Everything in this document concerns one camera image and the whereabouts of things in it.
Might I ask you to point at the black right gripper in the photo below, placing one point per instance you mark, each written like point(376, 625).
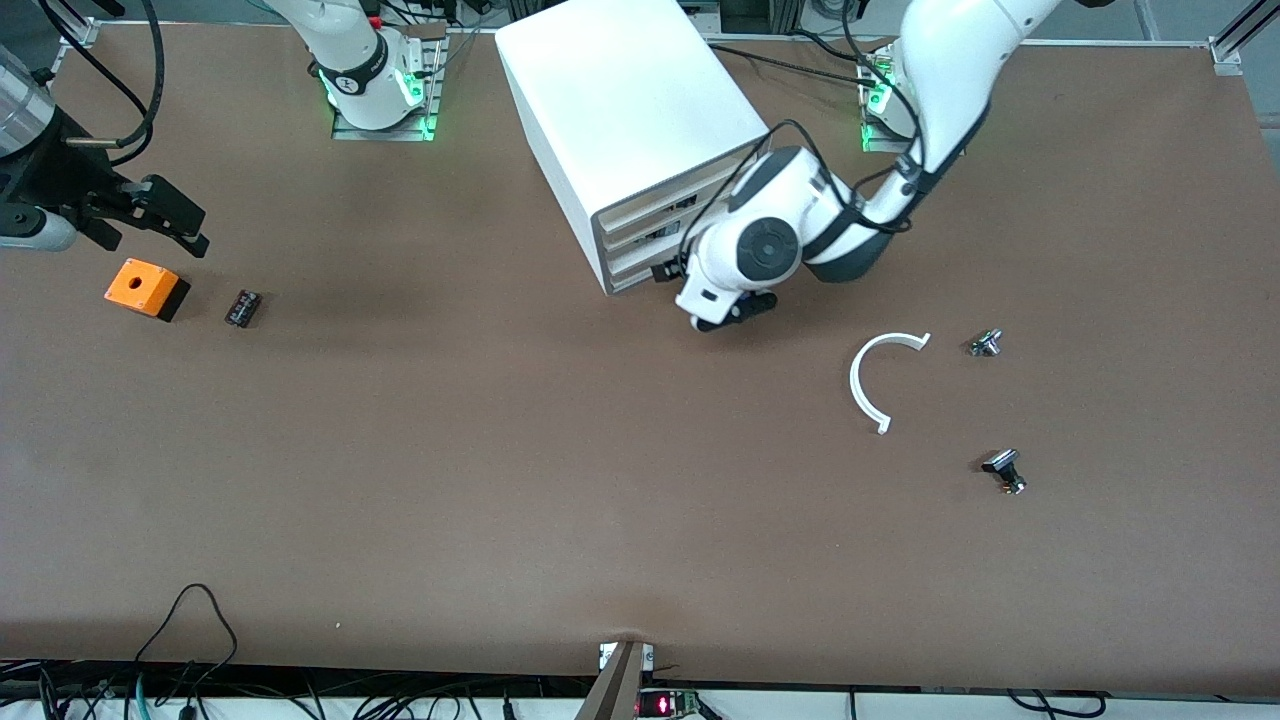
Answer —
point(62, 170)

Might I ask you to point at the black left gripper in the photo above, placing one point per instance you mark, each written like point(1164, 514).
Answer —
point(672, 264)

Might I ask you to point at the white plastic drawer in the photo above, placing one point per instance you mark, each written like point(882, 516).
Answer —
point(640, 214)
point(640, 248)
point(640, 232)
point(630, 270)

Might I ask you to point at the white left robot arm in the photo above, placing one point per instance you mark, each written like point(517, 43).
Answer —
point(770, 250)

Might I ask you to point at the white drawer cabinet housing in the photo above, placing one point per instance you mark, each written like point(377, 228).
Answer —
point(620, 90)

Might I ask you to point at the orange box with hole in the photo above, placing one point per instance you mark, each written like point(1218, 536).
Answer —
point(145, 288)

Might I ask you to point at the small black contact block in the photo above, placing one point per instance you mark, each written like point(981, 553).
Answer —
point(242, 308)

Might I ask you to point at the device with red display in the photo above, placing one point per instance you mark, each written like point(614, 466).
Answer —
point(665, 705)

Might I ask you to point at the aluminium corner bracket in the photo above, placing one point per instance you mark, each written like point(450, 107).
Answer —
point(1228, 55)
point(80, 32)

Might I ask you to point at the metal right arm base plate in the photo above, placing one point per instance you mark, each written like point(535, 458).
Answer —
point(385, 132)

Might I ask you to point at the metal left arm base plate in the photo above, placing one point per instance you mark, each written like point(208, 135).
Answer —
point(875, 145)

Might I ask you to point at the small silver knob switch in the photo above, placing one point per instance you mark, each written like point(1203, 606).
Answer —
point(985, 343)

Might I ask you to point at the brown camera mount post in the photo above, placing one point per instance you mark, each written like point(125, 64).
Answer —
point(615, 690)

